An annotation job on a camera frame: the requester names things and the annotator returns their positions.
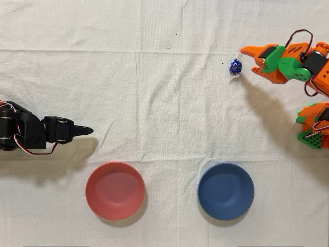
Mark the blue candy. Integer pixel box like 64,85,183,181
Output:
228,52,244,84

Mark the red bowl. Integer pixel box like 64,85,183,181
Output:
85,161,146,222

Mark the blue bowl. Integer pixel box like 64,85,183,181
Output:
197,162,255,221

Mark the white wrinkled tablecloth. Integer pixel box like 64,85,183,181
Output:
0,0,329,247

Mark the white red looped cable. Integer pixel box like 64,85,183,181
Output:
14,132,59,155

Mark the dark arched gripper cable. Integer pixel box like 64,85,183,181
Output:
284,29,314,52

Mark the red white wire bundle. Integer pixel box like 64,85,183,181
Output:
0,99,19,113

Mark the white red short cable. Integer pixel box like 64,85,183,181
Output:
312,120,328,137

